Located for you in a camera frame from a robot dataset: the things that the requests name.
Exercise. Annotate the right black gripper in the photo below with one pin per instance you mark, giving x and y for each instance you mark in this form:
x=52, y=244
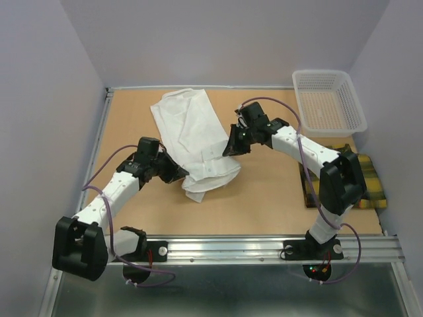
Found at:
x=233, y=147

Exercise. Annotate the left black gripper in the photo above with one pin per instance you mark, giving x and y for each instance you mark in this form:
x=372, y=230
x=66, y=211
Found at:
x=175, y=172

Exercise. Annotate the white long sleeve shirt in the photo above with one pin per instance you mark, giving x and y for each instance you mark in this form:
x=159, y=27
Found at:
x=195, y=139

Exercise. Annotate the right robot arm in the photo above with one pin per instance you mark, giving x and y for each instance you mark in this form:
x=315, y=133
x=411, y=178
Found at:
x=341, y=180

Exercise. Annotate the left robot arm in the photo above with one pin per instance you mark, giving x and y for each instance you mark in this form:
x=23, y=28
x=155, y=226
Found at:
x=86, y=243

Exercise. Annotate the white plastic basket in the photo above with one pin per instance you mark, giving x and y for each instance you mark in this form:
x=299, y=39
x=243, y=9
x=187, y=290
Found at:
x=328, y=104

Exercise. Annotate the yellow plaid folded shirt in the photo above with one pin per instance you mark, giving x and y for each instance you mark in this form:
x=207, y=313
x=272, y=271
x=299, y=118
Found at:
x=374, y=198

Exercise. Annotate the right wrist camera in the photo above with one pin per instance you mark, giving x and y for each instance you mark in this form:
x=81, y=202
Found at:
x=240, y=120

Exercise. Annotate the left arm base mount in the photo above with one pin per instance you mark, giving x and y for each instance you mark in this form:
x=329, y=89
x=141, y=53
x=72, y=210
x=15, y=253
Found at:
x=148, y=251

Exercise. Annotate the aluminium front rail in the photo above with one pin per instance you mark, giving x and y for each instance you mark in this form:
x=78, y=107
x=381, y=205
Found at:
x=237, y=250

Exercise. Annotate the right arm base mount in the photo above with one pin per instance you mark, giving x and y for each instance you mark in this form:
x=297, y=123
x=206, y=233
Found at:
x=309, y=250

